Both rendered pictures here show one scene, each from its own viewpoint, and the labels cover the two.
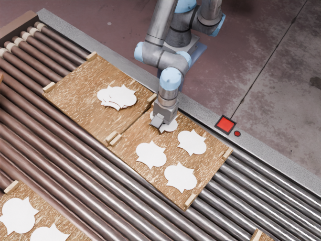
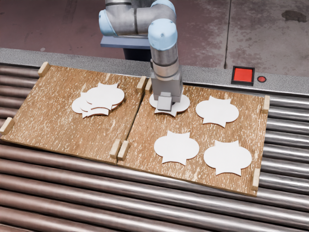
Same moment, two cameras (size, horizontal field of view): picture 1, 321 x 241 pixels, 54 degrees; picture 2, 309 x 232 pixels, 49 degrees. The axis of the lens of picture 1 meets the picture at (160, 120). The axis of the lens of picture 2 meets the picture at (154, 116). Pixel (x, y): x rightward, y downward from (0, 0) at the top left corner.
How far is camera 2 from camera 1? 0.33 m
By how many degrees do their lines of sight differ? 6
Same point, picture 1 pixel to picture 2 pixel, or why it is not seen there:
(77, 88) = (43, 112)
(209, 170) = (256, 133)
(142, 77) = (116, 67)
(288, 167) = not seen: outside the picture
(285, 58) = (245, 5)
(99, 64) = (57, 75)
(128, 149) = (145, 153)
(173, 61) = (154, 14)
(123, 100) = (108, 99)
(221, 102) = not seen: hidden behind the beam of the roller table
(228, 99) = not seen: hidden behind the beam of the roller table
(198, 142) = (224, 107)
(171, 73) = (161, 25)
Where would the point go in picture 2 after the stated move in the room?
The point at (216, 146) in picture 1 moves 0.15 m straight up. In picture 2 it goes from (248, 102) to (254, 70)
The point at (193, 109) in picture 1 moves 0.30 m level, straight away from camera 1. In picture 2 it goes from (196, 75) to (183, 23)
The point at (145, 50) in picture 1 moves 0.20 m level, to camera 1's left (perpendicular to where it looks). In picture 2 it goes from (113, 16) to (43, 34)
